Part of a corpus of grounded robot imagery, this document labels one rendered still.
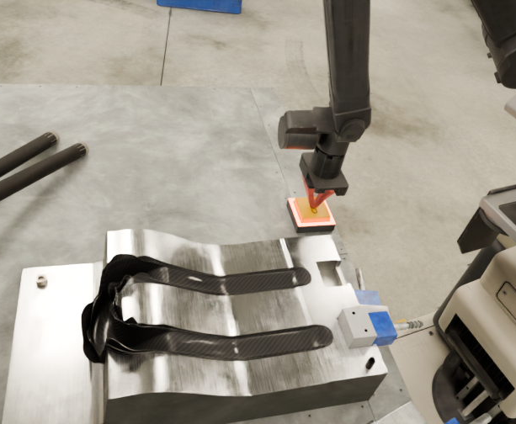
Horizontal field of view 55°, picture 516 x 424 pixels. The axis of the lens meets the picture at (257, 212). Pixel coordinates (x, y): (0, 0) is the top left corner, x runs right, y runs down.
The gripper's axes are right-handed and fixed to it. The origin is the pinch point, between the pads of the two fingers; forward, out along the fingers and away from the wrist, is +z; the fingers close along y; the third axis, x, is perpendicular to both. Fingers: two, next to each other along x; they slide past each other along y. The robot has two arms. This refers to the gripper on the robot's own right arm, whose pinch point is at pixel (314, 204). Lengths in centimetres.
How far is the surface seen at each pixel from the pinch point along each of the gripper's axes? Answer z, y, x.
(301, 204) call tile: 0.8, -1.0, -2.2
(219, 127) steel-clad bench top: 4.0, -31.5, -13.9
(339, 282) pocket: -2.6, 21.1, -2.5
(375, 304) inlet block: 0.1, 24.5, 3.4
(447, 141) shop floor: 85, -127, 138
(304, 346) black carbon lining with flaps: -4.2, 32.5, -12.4
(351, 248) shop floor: 85, -55, 53
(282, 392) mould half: -3.8, 38.5, -17.1
